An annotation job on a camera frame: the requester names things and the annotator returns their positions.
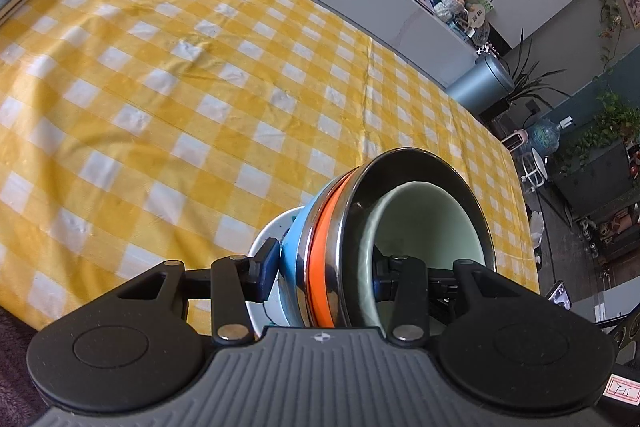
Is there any white fruit painted plate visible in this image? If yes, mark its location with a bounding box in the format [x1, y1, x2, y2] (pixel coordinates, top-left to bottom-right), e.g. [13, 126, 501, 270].
[246, 207, 300, 337]

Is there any light green ceramic bowl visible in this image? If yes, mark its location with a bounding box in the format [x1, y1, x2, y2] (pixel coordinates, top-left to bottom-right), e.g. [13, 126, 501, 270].
[356, 181, 495, 329]

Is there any blue steel bowl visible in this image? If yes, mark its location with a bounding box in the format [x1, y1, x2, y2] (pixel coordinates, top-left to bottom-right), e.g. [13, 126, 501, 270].
[279, 195, 319, 327]

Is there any orange steel bowl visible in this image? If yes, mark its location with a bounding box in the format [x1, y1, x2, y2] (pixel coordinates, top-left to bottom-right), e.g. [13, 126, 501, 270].
[305, 147, 496, 327]

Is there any white round stool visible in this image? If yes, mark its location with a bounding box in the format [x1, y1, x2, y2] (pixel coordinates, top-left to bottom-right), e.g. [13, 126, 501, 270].
[520, 148, 548, 193]

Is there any pink small heater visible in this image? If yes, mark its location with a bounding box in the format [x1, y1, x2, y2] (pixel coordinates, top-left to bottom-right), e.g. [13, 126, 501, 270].
[501, 129, 528, 153]

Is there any yellow checkered tablecloth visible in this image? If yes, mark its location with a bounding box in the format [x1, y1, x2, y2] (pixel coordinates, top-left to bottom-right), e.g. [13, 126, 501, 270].
[1, 0, 538, 329]

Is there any blue water jug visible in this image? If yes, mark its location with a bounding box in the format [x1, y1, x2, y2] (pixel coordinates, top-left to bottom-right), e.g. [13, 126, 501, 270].
[526, 116, 573, 157]

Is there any grey trash can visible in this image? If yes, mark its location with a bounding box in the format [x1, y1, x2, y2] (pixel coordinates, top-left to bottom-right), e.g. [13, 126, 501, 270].
[446, 53, 514, 116]

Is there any green potted plant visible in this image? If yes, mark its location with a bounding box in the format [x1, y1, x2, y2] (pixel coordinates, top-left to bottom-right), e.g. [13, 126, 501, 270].
[488, 30, 570, 126]

